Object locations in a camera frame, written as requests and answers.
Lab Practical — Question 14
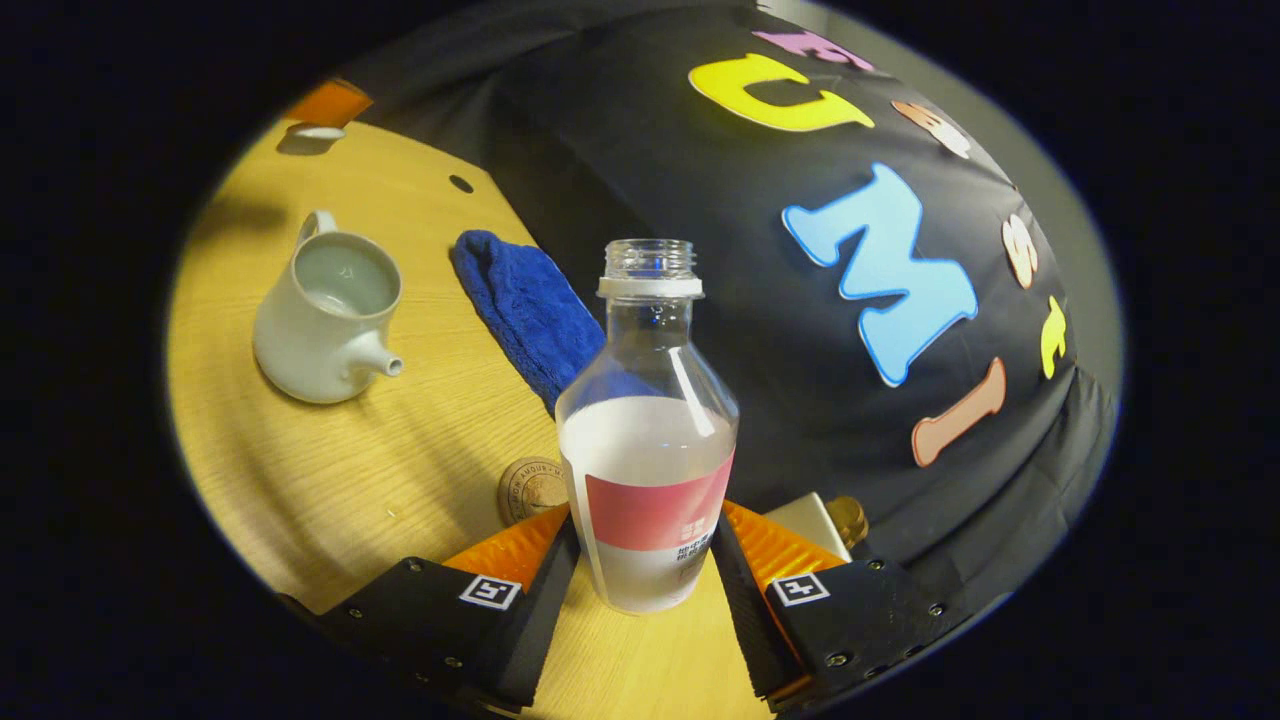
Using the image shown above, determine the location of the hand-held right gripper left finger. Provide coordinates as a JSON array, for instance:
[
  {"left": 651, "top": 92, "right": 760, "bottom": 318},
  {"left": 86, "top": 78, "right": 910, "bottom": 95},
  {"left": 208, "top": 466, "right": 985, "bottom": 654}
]
[{"left": 280, "top": 505, "right": 583, "bottom": 713}]

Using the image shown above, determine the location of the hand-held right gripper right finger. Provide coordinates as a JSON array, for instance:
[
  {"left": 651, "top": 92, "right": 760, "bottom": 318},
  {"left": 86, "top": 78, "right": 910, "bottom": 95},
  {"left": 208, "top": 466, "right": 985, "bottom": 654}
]
[{"left": 712, "top": 500, "right": 947, "bottom": 713}]

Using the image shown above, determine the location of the round cork coaster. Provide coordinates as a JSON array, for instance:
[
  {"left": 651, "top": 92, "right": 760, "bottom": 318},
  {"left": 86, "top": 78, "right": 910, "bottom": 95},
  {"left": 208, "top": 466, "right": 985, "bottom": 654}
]
[{"left": 498, "top": 457, "right": 571, "bottom": 528}]

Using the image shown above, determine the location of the clear water bottle red label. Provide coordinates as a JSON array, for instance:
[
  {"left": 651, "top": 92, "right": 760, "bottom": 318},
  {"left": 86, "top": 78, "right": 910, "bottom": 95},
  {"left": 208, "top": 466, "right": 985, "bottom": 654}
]
[{"left": 555, "top": 238, "right": 741, "bottom": 615}]

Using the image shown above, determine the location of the white teacup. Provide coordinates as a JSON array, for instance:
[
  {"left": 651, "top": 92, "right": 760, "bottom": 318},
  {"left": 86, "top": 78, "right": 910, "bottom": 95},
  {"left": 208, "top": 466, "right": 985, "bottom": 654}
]
[{"left": 252, "top": 210, "right": 406, "bottom": 406}]

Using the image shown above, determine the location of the white toaster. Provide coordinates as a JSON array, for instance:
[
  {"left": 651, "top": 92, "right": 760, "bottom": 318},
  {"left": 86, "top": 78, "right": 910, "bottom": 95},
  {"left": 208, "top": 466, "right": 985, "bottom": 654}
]
[{"left": 765, "top": 492, "right": 853, "bottom": 561}]

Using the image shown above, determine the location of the brown bread slice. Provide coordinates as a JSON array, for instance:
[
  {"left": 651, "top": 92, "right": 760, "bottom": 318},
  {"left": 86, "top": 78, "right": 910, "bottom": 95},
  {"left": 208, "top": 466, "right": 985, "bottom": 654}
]
[{"left": 828, "top": 496, "right": 869, "bottom": 549}]

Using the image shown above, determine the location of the blue towel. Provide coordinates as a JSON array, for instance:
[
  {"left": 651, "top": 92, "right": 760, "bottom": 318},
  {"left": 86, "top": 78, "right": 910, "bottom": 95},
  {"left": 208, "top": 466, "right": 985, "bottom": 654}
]
[{"left": 450, "top": 230, "right": 608, "bottom": 416}]

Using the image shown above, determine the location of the black backdrop cloth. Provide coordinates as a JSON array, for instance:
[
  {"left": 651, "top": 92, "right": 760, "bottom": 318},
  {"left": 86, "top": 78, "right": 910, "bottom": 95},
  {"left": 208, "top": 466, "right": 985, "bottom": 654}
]
[{"left": 340, "top": 0, "right": 1121, "bottom": 621}]

